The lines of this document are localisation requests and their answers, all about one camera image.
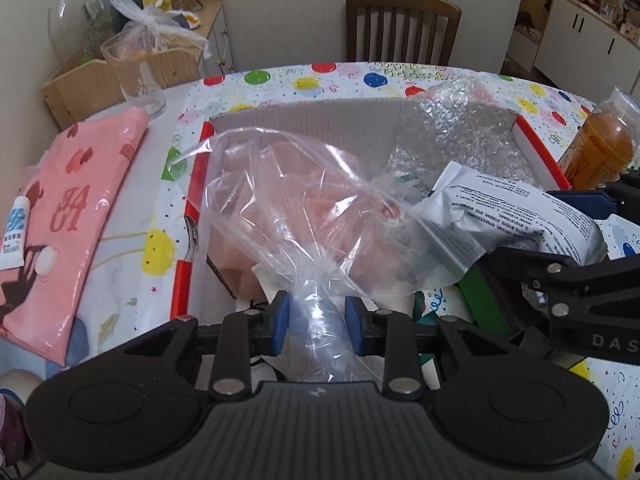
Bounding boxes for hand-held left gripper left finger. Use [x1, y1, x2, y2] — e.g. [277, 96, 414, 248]
[122, 290, 291, 402]

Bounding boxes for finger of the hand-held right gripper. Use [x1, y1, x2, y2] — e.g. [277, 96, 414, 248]
[479, 246, 640, 312]
[545, 172, 640, 221]

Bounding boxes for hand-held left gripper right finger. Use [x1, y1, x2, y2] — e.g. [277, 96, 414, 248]
[344, 296, 507, 402]

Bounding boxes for white printed packet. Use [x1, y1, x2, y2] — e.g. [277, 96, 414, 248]
[417, 160, 608, 266]

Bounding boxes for christmas printed cloth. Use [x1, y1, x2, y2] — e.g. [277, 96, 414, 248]
[412, 287, 481, 391]

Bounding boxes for clear bag with pink cloth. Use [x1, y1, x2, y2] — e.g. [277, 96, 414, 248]
[200, 127, 481, 386]

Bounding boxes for red cardboard box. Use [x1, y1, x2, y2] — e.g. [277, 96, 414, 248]
[170, 97, 571, 321]

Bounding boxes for orange drink bottle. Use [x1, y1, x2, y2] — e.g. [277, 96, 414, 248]
[557, 86, 640, 191]

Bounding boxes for green flat piece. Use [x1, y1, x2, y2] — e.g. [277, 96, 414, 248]
[457, 267, 511, 336]

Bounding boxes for clear bubble wrap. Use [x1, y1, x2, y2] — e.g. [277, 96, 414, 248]
[385, 80, 531, 196]

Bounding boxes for white kitchen cabinets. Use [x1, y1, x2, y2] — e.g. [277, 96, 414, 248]
[500, 0, 640, 86]

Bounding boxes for white round cap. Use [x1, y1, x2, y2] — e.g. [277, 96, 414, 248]
[36, 246, 60, 277]

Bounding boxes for pink plastic bag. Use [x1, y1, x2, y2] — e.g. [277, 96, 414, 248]
[0, 106, 151, 366]

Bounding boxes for dark wooden chair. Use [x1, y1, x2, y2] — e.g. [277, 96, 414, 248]
[345, 0, 462, 67]

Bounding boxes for wooden side cabinet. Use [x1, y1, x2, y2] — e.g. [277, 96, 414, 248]
[170, 0, 236, 78]

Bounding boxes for white blue tube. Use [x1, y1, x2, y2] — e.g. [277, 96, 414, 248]
[0, 196, 32, 268]

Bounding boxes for clear drinking glass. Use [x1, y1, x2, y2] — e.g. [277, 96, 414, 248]
[100, 33, 168, 120]

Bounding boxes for light wooden box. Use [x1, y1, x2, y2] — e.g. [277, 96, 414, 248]
[41, 45, 203, 131]

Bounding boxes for tied clear plastic bag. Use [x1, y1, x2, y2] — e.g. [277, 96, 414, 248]
[97, 0, 211, 61]

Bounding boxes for clear glass vase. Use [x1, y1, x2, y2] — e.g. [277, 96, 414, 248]
[47, 0, 108, 68]

